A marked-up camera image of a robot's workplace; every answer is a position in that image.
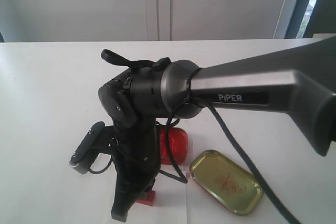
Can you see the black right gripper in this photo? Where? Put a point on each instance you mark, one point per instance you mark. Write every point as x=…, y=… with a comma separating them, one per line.
x=137, y=162

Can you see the small red block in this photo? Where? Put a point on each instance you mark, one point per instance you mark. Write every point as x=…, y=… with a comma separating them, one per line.
x=146, y=198

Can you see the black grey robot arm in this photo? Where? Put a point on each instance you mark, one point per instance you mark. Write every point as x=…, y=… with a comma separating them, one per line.
x=298, y=81

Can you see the red tin box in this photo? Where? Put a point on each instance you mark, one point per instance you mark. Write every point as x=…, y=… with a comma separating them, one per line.
x=178, y=141

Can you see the white paper sheet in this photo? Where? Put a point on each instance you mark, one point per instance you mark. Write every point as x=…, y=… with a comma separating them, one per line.
x=169, y=205

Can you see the gold tin lid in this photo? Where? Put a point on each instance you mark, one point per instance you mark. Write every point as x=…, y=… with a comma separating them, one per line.
x=231, y=185

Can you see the white cabinet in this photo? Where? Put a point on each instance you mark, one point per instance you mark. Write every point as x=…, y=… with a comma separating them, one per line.
x=140, y=20

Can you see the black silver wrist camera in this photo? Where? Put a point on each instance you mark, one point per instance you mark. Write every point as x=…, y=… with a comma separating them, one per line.
x=97, y=141

